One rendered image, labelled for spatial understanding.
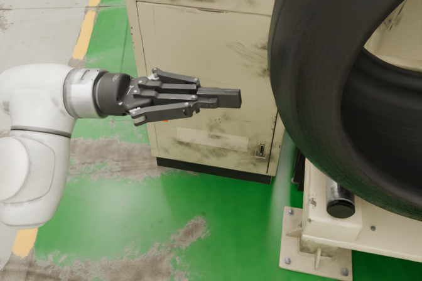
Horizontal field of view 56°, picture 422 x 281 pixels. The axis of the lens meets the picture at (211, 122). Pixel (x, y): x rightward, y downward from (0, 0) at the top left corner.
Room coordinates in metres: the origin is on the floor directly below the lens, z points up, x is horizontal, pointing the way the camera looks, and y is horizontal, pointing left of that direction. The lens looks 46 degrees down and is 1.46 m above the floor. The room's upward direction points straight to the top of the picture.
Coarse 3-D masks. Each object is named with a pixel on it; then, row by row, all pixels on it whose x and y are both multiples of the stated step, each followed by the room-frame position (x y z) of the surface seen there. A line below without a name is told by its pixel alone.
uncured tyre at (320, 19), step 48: (288, 0) 0.38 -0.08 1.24; (336, 0) 0.34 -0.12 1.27; (384, 0) 0.32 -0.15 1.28; (288, 48) 0.36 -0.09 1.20; (336, 48) 0.33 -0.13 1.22; (288, 96) 0.35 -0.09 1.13; (336, 96) 0.32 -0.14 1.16; (384, 96) 0.56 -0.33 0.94; (336, 144) 0.32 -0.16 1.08; (384, 144) 0.46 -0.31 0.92; (384, 192) 0.30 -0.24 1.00
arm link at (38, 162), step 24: (0, 144) 0.41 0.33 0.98; (24, 144) 0.41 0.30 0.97; (48, 144) 0.43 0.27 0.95; (0, 168) 0.36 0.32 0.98; (24, 168) 0.37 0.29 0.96; (48, 168) 0.40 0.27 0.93; (0, 192) 0.35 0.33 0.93; (24, 192) 0.35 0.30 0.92; (48, 192) 0.37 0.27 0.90; (0, 216) 0.34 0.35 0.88; (24, 216) 0.33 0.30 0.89; (48, 216) 0.35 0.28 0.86
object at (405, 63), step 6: (384, 60) 0.66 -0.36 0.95; (390, 60) 0.66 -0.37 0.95; (396, 60) 0.66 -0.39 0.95; (402, 60) 0.66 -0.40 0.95; (408, 60) 0.66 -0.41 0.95; (414, 60) 0.66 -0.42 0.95; (420, 60) 0.66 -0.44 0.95; (402, 66) 0.65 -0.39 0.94; (408, 66) 0.64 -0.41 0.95; (414, 66) 0.64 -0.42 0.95; (420, 66) 0.64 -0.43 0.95
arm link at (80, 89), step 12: (72, 72) 0.53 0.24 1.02; (84, 72) 0.53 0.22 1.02; (96, 72) 0.53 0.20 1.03; (108, 72) 0.55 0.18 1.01; (72, 84) 0.51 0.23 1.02; (84, 84) 0.50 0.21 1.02; (96, 84) 0.51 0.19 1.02; (72, 96) 0.49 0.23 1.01; (84, 96) 0.49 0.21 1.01; (96, 96) 0.49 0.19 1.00; (72, 108) 0.48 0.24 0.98; (84, 108) 0.48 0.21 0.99; (96, 108) 0.48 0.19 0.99
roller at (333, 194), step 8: (328, 184) 0.38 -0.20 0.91; (336, 184) 0.37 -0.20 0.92; (328, 192) 0.36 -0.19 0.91; (336, 192) 0.36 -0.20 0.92; (344, 192) 0.35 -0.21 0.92; (328, 200) 0.35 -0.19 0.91; (336, 200) 0.34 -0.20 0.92; (344, 200) 0.34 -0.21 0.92; (352, 200) 0.34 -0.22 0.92; (328, 208) 0.34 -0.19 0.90; (336, 208) 0.33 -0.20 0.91; (344, 208) 0.33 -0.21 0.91; (352, 208) 0.33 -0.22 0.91; (336, 216) 0.33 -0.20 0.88; (344, 216) 0.33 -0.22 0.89
